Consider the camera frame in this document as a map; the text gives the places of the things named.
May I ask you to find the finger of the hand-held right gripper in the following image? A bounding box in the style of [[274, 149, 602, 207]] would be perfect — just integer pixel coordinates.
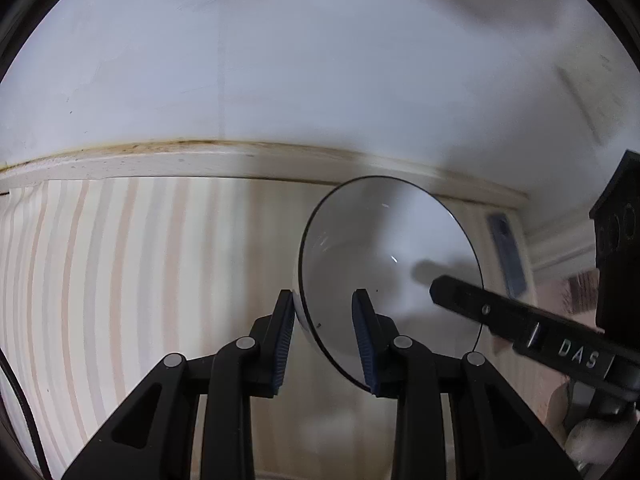
[[429, 275, 538, 356]]

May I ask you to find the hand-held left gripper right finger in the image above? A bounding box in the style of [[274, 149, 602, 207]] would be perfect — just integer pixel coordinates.
[[351, 288, 583, 480]]

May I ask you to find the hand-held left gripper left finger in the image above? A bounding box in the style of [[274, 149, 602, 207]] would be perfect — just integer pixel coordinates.
[[62, 289, 296, 480]]

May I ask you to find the white bowl with dark rim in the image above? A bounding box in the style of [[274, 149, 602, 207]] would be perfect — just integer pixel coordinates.
[[297, 176, 485, 395]]

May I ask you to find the person's right hand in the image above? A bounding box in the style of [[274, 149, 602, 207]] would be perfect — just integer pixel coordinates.
[[565, 410, 638, 466]]

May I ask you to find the blue smartphone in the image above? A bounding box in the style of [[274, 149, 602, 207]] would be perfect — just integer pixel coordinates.
[[487, 212, 528, 297]]

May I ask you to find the striped cat tablecloth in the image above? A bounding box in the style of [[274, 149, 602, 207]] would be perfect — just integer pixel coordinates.
[[0, 177, 601, 480]]

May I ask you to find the black cable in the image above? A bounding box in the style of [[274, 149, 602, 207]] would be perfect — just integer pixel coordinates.
[[0, 347, 53, 480]]

